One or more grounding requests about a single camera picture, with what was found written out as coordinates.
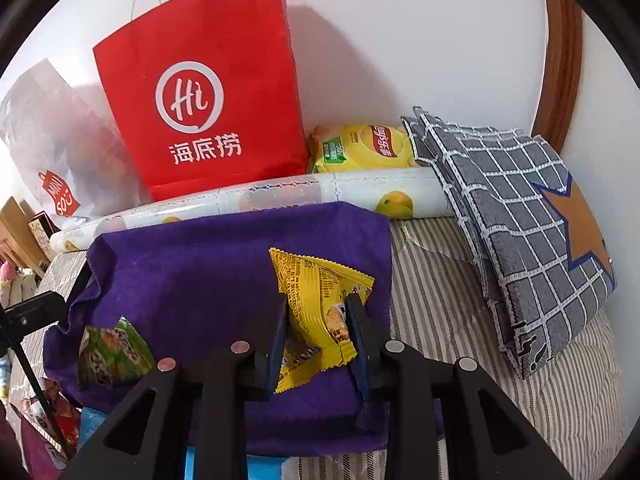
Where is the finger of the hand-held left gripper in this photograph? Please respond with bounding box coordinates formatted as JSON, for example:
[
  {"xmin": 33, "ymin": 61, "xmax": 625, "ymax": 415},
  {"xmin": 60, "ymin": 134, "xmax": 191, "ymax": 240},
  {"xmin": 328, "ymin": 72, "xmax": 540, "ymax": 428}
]
[{"xmin": 0, "ymin": 290, "xmax": 67, "ymax": 333}]

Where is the wooden headboard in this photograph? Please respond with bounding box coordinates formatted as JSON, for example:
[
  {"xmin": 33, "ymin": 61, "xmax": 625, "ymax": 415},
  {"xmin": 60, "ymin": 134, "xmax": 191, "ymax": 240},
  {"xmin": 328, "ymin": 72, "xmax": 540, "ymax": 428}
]
[{"xmin": 531, "ymin": 0, "xmax": 585, "ymax": 148}]

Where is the green snack packet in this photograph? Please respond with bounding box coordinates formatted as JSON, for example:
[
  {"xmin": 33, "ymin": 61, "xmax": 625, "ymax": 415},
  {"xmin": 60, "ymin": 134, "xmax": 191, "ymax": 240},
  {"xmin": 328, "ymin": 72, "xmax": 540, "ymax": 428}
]
[{"xmin": 77, "ymin": 316, "xmax": 157, "ymax": 391}]

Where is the white plastic bag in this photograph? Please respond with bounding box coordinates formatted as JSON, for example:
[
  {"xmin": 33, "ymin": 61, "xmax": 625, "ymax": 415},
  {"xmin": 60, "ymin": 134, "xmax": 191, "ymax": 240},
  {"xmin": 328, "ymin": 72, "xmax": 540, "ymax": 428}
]
[{"xmin": 0, "ymin": 58, "xmax": 151, "ymax": 218}]

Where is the striped bed sheet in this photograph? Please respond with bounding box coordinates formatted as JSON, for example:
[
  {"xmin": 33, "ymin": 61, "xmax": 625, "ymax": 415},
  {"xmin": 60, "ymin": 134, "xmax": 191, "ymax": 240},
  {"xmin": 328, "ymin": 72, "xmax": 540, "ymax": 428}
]
[{"xmin": 10, "ymin": 217, "xmax": 626, "ymax": 480}]

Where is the grey checked cushion with star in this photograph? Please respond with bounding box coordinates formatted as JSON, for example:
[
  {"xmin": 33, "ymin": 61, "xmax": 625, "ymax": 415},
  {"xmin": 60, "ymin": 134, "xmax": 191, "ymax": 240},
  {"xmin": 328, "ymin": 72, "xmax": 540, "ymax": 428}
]
[{"xmin": 435, "ymin": 134, "xmax": 618, "ymax": 381}]

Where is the fruit print paper roll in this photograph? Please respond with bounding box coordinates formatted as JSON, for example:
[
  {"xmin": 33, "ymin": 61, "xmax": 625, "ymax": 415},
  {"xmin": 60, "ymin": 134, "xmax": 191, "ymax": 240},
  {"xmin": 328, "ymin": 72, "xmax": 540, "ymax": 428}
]
[{"xmin": 50, "ymin": 167, "xmax": 458, "ymax": 253}]

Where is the maroon packet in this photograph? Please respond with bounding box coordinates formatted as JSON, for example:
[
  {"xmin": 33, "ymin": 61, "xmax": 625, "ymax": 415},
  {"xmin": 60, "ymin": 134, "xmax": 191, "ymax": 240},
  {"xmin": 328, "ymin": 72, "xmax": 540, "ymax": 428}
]
[{"xmin": 17, "ymin": 417, "xmax": 68, "ymax": 473}]

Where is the black rod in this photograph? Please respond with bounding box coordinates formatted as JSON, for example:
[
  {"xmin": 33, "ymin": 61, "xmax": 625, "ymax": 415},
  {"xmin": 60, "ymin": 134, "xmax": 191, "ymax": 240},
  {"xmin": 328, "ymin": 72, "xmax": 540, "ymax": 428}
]
[{"xmin": 0, "ymin": 305, "xmax": 73, "ymax": 458}]

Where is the wooden box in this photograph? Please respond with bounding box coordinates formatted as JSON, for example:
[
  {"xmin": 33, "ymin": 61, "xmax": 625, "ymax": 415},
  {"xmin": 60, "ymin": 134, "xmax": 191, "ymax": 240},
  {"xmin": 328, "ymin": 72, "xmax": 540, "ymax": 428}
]
[{"xmin": 0, "ymin": 196, "xmax": 51, "ymax": 281}]

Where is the yellow snack packet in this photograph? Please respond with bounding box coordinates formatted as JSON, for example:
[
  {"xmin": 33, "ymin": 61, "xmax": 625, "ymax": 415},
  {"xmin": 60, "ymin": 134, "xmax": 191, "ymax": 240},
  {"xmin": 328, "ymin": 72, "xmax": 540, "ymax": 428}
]
[{"xmin": 269, "ymin": 247, "xmax": 376, "ymax": 395}]

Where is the patterned small box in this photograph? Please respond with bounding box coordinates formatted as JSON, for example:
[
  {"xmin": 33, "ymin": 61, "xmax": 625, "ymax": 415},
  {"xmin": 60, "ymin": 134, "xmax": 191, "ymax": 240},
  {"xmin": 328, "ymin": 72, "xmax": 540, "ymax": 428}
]
[{"xmin": 27, "ymin": 212, "xmax": 63, "ymax": 261}]

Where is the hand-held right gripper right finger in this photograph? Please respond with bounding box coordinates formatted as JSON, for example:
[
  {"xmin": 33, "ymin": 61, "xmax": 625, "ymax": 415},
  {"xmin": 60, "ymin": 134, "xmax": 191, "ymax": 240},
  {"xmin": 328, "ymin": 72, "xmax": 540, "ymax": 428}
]
[{"xmin": 345, "ymin": 292, "xmax": 573, "ymax": 480}]

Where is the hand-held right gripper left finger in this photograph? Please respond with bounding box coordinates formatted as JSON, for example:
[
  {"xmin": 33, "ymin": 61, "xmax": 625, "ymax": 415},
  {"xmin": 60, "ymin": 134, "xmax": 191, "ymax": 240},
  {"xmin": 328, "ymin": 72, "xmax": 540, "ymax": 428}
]
[{"xmin": 60, "ymin": 292, "xmax": 291, "ymax": 480}]

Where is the light blue packet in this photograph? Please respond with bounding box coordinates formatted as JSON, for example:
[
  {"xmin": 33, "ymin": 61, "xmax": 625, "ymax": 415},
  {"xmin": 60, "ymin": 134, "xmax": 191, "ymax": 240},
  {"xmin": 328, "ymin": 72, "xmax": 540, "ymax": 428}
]
[{"xmin": 80, "ymin": 407, "xmax": 301, "ymax": 480}]

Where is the red paper bag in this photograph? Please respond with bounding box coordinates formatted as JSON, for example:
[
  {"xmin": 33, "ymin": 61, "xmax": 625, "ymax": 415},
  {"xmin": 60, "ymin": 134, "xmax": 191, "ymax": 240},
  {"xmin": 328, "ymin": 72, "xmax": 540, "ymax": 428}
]
[{"xmin": 92, "ymin": 0, "xmax": 310, "ymax": 202}]

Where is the purple cloth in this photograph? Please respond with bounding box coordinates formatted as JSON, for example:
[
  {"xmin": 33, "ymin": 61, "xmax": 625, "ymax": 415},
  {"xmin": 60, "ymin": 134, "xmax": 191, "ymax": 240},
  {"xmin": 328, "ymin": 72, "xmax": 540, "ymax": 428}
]
[{"xmin": 42, "ymin": 202, "xmax": 446, "ymax": 458}]

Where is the red snack packet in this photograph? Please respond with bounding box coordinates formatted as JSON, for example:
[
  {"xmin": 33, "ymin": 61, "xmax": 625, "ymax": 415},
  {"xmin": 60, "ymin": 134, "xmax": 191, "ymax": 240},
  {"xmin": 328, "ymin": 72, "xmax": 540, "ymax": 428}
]
[{"xmin": 20, "ymin": 377, "xmax": 82, "ymax": 461}]

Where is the yellow chips bag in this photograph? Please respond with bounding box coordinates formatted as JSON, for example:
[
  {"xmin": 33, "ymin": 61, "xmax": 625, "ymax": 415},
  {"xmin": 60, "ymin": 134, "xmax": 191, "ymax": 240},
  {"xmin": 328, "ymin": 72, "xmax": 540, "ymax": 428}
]
[{"xmin": 306, "ymin": 124, "xmax": 420, "ymax": 175}]

